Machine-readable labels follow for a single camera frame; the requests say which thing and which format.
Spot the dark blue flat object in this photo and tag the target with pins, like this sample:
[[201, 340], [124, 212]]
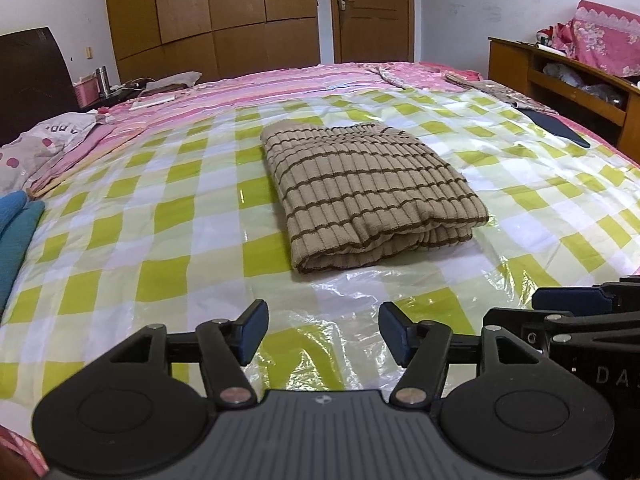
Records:
[[554, 126]]

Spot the steel thermos bottle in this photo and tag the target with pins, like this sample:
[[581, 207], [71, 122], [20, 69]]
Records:
[[103, 82]]

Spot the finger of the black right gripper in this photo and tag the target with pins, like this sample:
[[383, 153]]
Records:
[[607, 298]]

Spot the brown wooden wardrobe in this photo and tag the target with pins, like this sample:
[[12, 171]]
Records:
[[217, 38]]

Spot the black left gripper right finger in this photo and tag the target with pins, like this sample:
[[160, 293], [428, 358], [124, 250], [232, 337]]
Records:
[[421, 349]]

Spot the grey cloth on nightstand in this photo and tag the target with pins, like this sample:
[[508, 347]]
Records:
[[178, 81]]

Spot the grey pillow with pink dots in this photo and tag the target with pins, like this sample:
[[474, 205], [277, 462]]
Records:
[[25, 159]]

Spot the teal folded garment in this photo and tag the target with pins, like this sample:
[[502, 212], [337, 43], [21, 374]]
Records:
[[15, 240]]

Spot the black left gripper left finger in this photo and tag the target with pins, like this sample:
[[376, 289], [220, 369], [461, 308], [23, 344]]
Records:
[[226, 348]]

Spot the dark wooden headboard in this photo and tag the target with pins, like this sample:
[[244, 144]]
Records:
[[34, 82]]

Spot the light blue folded knit garment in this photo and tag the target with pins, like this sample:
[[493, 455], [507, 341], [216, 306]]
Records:
[[10, 206]]

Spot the pink floral quilt on cabinet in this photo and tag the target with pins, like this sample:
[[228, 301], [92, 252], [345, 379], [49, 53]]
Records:
[[600, 36]]

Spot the pink storage box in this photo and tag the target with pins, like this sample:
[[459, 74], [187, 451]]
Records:
[[87, 90]]

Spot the beige brown striped knit sweater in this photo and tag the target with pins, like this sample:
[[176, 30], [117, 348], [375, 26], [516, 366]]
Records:
[[355, 195]]

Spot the green white checkered plastic sheet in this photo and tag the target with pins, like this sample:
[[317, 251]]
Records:
[[185, 225]]

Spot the pink striped folded blanket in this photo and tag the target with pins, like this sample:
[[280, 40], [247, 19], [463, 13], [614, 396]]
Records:
[[101, 141]]

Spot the wooden side cabinet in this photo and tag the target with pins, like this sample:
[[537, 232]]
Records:
[[606, 105]]

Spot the brown wooden door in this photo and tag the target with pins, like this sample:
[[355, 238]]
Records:
[[373, 30]]

